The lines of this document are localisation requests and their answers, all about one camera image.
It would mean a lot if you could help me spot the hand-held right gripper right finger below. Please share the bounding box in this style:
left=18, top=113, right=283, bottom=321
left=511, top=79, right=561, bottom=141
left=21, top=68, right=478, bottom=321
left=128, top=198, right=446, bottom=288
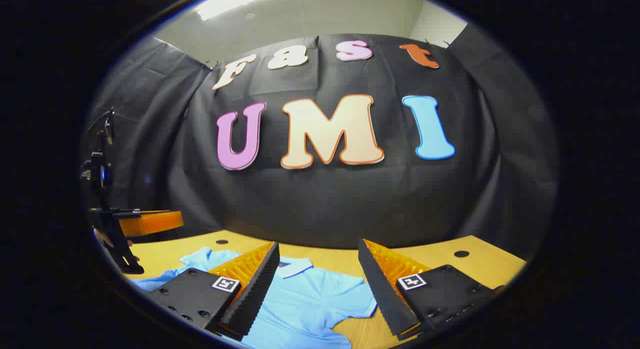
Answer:
left=357, top=239, right=506, bottom=341

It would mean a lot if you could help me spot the light blue polo T-shirt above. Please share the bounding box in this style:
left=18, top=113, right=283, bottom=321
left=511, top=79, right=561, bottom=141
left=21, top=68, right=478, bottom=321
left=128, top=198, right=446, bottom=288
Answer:
left=131, top=247, right=378, bottom=349

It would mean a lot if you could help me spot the ceiling light panel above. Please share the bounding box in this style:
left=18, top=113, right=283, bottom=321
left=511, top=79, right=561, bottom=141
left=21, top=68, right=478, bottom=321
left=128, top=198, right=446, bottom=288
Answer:
left=195, top=0, right=296, bottom=21

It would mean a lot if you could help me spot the black backdrop cloth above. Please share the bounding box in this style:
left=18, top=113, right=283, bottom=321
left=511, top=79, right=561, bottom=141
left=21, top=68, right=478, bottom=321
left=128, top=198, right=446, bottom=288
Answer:
left=82, top=23, right=558, bottom=260

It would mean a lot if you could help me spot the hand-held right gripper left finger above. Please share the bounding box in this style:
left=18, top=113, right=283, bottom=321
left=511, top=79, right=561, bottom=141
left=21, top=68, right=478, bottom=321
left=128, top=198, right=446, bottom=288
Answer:
left=146, top=241, right=281, bottom=342

